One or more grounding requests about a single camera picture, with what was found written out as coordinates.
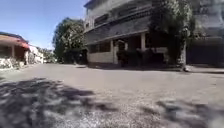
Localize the grey concrete road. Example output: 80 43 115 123
0 62 224 128

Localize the dark hedge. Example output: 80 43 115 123
116 48 168 68

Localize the large grey multi-storey building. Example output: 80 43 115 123
82 0 224 68

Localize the big green tree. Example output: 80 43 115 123
51 17 89 65

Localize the tall dark tree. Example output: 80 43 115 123
148 0 198 70

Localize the white building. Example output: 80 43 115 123
28 44 45 65

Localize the pale concrete sidewalk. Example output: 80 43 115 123
184 64 224 75

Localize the low red-roofed building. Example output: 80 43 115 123
0 31 31 70

